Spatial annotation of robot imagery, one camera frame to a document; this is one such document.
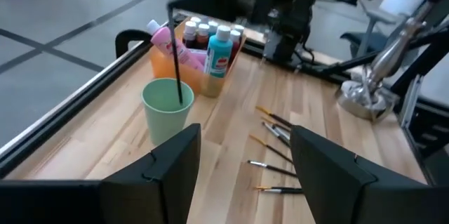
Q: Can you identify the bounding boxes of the large teal paint bottle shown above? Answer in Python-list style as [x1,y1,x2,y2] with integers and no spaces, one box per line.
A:
[203,25,234,79]

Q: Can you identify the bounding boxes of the orange translucent plastic bin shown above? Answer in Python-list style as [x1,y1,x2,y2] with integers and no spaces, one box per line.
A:
[149,16,246,98]

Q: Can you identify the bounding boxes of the chrome lamp base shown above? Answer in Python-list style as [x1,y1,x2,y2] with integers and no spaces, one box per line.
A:
[335,16,428,124]

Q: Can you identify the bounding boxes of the black clamp hook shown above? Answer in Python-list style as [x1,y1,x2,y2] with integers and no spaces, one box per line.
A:
[114,29,152,59]

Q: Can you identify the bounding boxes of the dark office chair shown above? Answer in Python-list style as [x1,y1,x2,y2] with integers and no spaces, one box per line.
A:
[339,8,401,60]

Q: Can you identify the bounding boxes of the small burnt sienna paint bottle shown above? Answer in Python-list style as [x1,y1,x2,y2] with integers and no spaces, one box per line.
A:
[195,22,210,50]

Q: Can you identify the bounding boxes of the small maroon paint bottle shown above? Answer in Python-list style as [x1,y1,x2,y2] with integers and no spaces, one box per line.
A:
[182,20,198,48]

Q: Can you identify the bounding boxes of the small teal paint bottle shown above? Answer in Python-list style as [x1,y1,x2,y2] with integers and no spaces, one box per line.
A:
[207,20,220,38]

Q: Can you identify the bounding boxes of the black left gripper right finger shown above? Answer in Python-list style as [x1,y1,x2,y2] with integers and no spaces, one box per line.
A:
[290,124,427,224]

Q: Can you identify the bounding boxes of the small magenta paint bottle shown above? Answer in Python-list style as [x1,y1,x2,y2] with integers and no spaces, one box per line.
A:
[227,29,243,67]

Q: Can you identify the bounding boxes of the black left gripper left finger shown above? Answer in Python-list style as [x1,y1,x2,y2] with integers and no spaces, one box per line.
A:
[100,122,202,224]

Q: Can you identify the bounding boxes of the large pink paint bottle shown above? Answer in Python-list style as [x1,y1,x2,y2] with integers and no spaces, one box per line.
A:
[191,48,208,66]
[146,19,205,73]

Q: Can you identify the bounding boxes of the silver table bracket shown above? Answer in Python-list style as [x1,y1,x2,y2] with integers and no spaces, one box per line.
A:
[399,74,424,130]

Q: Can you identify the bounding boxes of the pale green plastic cup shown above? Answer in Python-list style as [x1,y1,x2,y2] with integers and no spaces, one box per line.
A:
[141,77,195,147]

